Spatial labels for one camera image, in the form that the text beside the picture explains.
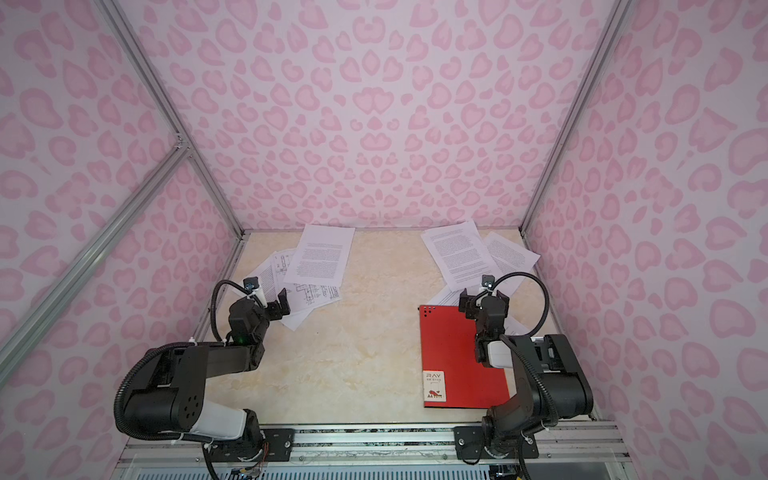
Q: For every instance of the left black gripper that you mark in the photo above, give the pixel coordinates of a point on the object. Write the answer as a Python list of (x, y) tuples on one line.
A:
[(271, 306)]

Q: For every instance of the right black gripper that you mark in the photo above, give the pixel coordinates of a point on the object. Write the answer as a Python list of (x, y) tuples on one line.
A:
[(483, 301)]

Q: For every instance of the technical drawing sheet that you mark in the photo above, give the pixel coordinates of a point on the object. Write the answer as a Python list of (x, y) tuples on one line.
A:
[(299, 297)]

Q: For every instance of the red and black folder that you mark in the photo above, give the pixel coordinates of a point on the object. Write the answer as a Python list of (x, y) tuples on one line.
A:
[(451, 376)]

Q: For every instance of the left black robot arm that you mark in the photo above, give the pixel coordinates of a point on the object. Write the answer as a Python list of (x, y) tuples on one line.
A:
[(162, 397)]

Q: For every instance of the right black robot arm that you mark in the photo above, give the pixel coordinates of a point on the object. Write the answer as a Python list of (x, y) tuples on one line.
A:
[(550, 385)]

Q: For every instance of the lower left paper sheet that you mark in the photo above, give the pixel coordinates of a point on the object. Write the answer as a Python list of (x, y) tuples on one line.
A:
[(269, 286)]

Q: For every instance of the large text sheet far right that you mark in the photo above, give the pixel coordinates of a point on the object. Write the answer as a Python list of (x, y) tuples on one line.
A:
[(460, 254)]

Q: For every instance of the text sheet right corner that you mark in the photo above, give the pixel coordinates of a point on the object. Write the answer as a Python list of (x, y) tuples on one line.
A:
[(509, 256)]

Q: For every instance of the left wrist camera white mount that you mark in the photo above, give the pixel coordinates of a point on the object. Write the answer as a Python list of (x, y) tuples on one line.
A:
[(254, 290)]

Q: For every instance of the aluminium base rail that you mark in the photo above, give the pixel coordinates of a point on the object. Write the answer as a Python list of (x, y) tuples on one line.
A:
[(573, 450)]

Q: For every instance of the aluminium frame strut left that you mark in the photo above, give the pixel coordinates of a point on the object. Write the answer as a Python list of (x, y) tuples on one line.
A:
[(40, 318)]

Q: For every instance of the aluminium frame post right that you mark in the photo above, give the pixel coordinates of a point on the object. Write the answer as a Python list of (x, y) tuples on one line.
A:
[(620, 16)]

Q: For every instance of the aluminium frame post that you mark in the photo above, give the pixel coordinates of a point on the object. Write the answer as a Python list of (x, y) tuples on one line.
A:
[(620, 16), (128, 40)]

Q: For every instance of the aluminium frame post left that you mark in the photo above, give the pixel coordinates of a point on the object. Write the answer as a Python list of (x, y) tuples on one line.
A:
[(128, 40)]

